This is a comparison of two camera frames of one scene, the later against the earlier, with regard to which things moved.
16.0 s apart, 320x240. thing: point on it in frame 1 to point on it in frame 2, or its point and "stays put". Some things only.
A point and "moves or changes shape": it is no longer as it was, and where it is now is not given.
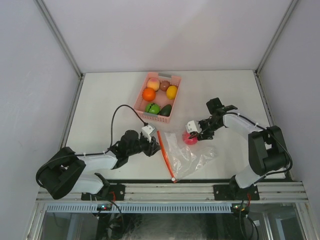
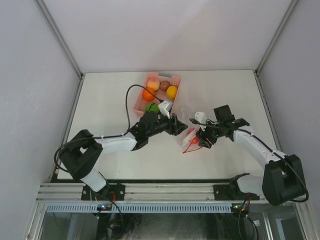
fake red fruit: [185, 136] moves or changes shape
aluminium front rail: [187, 192] stays put
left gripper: [152, 147] to [174, 126]
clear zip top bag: [184, 159] to [191, 142]
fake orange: [148, 94] stays put
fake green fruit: [152, 108] stays put
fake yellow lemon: [171, 92] stays put
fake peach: [154, 83] stays put
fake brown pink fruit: [164, 85] stays put
